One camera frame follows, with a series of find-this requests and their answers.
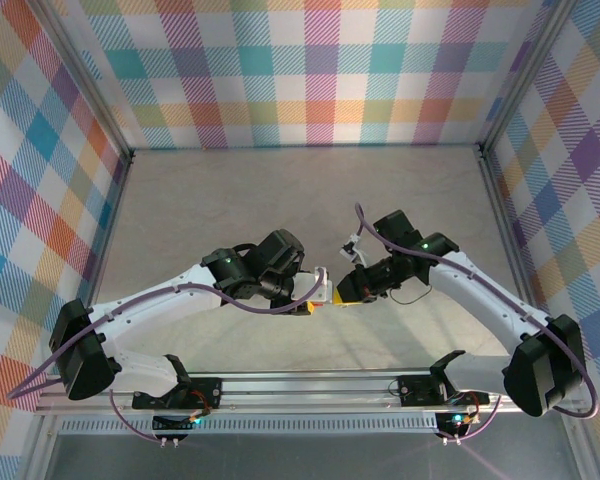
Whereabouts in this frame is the black controller board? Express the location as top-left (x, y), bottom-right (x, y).
top-left (435, 410), bottom-right (482, 447)
top-left (151, 413), bottom-right (204, 449)

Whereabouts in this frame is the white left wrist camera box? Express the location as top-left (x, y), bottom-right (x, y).
top-left (292, 266), bottom-right (330, 305)

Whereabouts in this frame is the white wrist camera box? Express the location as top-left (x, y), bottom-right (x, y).
top-left (292, 266), bottom-right (330, 305)
top-left (339, 233), bottom-right (370, 267)

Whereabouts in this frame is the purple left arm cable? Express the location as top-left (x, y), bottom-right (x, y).
top-left (6, 266), bottom-right (329, 401)

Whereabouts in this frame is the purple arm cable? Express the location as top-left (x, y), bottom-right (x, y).
top-left (6, 266), bottom-right (329, 401)
top-left (353, 201), bottom-right (600, 422)

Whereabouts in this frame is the thin black wire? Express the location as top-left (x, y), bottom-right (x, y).
top-left (388, 283), bottom-right (432, 307)

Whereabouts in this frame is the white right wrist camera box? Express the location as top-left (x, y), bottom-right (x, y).
top-left (339, 233), bottom-right (370, 267)

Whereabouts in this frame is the aluminium mounting rail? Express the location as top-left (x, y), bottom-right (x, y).
top-left (33, 368), bottom-right (512, 417)

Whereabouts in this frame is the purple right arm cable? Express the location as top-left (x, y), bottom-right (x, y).
top-left (353, 201), bottom-right (600, 422)

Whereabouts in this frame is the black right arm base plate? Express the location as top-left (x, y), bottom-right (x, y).
top-left (396, 372), bottom-right (482, 407)

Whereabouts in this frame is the slotted grey cable duct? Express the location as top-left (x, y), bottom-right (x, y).
top-left (58, 416), bottom-right (440, 435)

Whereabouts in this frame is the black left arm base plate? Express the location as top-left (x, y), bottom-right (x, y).
top-left (131, 376), bottom-right (225, 412)

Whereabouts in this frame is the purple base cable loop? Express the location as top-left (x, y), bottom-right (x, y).
top-left (108, 388), bottom-right (162, 444)
top-left (457, 399), bottom-right (504, 444)

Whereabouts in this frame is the aluminium frame post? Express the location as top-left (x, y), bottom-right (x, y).
top-left (27, 0), bottom-right (135, 480)
top-left (477, 0), bottom-right (584, 480)

